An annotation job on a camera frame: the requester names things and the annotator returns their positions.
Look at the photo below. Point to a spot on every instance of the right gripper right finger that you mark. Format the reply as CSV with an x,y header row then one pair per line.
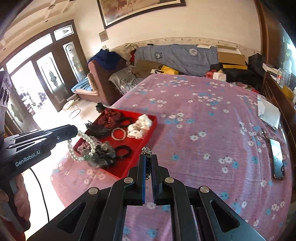
x,y
197,213

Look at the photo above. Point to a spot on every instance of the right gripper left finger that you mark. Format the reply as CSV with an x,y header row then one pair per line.
x,y
98,214

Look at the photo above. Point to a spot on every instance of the red jewelry tray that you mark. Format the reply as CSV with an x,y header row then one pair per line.
x,y
129,146

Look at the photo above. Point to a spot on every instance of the person's left hand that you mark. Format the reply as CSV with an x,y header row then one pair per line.
x,y
21,201

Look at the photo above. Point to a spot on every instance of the grey fluffy scrunchie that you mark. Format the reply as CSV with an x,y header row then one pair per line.
x,y
99,155

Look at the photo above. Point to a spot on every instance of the small round side table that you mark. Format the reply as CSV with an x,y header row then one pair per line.
x,y
72,108

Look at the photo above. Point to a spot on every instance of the wooden glass door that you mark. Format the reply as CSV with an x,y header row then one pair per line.
x,y
43,71

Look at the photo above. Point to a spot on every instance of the black hair claw clip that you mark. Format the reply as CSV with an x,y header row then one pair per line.
x,y
96,130

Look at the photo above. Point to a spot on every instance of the black shoe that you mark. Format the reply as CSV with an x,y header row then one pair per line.
x,y
100,107

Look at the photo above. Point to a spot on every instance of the dark red dotted scrunchie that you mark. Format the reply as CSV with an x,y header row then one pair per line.
x,y
109,118

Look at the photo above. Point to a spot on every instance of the black smartphone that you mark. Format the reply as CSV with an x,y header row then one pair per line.
x,y
277,159

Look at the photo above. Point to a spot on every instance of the white floral scrunchie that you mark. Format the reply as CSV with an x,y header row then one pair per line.
x,y
138,129

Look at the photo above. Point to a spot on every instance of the pink armchair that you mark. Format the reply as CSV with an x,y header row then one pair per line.
x,y
106,92

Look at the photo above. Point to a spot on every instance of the white folded paper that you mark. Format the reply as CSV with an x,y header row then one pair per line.
x,y
268,113

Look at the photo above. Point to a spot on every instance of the navy blue cloth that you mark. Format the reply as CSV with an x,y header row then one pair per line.
x,y
108,60

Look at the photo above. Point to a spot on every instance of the grey patterned pillow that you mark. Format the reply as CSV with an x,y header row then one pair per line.
x,y
125,80

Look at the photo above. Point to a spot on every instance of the yellow bag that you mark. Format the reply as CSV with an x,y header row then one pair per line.
x,y
168,71

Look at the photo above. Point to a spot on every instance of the black bag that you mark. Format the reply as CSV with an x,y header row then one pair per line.
x,y
252,76

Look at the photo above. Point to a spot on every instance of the blue grey quilt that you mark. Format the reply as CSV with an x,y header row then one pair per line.
x,y
187,59

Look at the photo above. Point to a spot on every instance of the cardboard box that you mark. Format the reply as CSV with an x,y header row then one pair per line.
x,y
231,58

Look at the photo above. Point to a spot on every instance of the wooden dresser with mirror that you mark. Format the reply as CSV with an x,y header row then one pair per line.
x,y
274,41

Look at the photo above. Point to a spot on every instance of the framed wall painting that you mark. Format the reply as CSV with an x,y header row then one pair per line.
x,y
116,11

